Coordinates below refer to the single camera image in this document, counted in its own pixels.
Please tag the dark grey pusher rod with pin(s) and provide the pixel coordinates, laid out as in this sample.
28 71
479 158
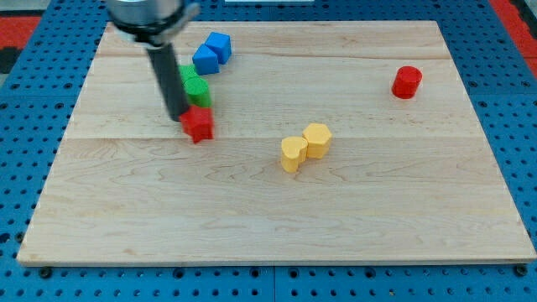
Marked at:
167 72

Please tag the red star block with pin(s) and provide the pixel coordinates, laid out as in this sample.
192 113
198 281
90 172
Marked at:
198 123

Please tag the green block behind rod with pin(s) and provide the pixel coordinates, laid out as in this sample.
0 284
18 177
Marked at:
187 72

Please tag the blue block front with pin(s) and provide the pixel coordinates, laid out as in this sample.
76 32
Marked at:
205 61

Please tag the green cylinder block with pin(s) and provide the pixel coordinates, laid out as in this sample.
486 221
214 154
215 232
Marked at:
198 93

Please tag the blue cube block rear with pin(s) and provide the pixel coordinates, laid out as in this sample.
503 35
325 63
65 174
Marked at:
221 45

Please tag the yellow heart block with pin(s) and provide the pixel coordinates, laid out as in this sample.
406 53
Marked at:
293 153

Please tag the yellow hexagon block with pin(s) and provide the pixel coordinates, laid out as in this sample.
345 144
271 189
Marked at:
318 137

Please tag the red cylinder block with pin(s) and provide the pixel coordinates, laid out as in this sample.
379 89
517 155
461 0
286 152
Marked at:
407 81

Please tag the wooden board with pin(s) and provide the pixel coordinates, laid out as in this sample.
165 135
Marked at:
405 181

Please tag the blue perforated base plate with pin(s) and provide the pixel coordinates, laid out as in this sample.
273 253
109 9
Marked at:
40 92

